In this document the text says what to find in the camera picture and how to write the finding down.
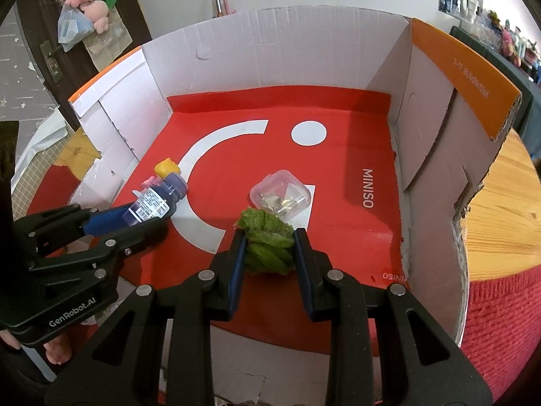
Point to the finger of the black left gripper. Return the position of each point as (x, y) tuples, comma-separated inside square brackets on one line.
[(63, 225), (110, 252)]

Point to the brown wooden door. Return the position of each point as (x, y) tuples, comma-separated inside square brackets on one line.
[(65, 72)]

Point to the orange white cardboard box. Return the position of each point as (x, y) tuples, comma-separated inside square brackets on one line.
[(394, 123)]

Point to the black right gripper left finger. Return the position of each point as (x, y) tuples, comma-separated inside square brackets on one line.
[(153, 331)]

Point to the small pink yellow bottle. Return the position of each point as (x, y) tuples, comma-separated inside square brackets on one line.
[(161, 171)]

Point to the clear small plastic box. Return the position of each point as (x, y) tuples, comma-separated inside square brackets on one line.
[(282, 195)]

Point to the red knitted table cloth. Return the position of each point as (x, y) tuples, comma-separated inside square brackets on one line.
[(502, 332)]

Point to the purple ink bottle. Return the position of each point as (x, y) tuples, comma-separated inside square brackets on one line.
[(158, 200)]

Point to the pink plush toy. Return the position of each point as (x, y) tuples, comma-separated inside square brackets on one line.
[(96, 10)]

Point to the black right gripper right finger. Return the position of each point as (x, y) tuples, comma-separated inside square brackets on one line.
[(386, 348)]

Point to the green fuzzy scrunchie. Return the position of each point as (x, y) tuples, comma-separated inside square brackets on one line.
[(269, 242)]

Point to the person left hand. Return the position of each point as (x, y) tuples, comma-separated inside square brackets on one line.
[(58, 350)]

